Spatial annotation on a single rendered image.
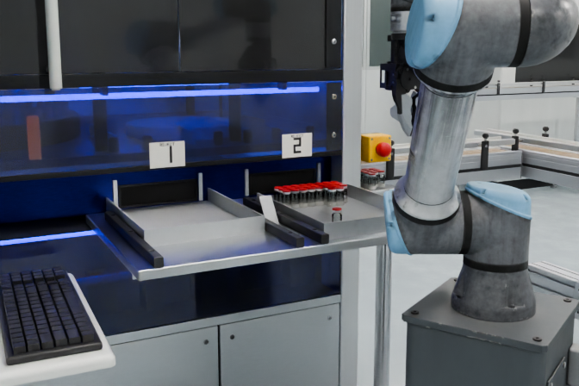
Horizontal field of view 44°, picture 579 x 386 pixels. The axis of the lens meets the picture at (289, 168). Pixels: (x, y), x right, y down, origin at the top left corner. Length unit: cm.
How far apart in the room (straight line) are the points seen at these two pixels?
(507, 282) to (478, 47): 49
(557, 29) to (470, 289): 52
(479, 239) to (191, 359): 85
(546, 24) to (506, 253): 46
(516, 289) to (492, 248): 9
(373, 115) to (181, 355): 583
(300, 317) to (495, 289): 74
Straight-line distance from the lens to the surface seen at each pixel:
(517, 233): 131
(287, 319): 192
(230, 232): 149
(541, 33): 102
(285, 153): 180
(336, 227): 146
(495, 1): 101
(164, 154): 168
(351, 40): 187
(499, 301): 133
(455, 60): 101
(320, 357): 201
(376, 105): 746
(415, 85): 149
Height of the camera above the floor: 127
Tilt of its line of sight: 10 degrees down
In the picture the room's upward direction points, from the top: straight up
